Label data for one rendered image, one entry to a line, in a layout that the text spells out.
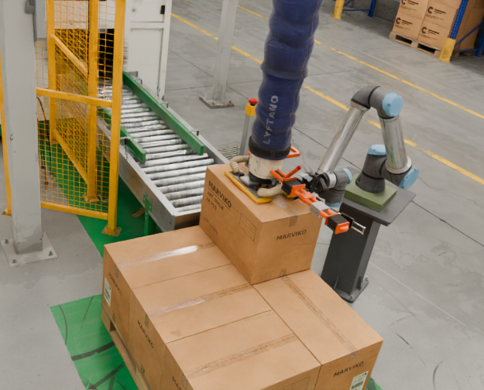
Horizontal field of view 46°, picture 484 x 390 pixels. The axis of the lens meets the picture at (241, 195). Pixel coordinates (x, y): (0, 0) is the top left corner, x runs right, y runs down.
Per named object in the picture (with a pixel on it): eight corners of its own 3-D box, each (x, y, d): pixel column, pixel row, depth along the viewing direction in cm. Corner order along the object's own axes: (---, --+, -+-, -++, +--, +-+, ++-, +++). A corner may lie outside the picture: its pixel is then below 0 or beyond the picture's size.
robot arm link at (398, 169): (399, 166, 355) (382, 78, 299) (421, 179, 344) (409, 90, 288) (382, 183, 352) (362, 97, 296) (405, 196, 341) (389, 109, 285)
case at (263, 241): (198, 224, 342) (206, 165, 322) (254, 213, 362) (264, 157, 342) (250, 285, 299) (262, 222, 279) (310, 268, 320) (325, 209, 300)
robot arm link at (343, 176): (351, 188, 307) (355, 172, 302) (333, 192, 300) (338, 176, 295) (339, 179, 313) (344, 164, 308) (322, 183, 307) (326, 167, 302)
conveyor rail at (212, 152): (128, 94, 540) (128, 74, 531) (133, 93, 543) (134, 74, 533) (258, 222, 379) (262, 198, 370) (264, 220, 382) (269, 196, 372)
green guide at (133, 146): (62, 82, 501) (62, 72, 496) (74, 81, 506) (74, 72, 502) (131, 165, 389) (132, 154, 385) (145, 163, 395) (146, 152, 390)
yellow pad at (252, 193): (224, 173, 316) (224, 165, 313) (238, 171, 321) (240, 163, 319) (257, 204, 293) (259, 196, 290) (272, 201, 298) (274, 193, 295)
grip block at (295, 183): (279, 189, 290) (282, 179, 287) (294, 186, 295) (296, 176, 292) (289, 196, 284) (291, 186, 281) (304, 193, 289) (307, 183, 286)
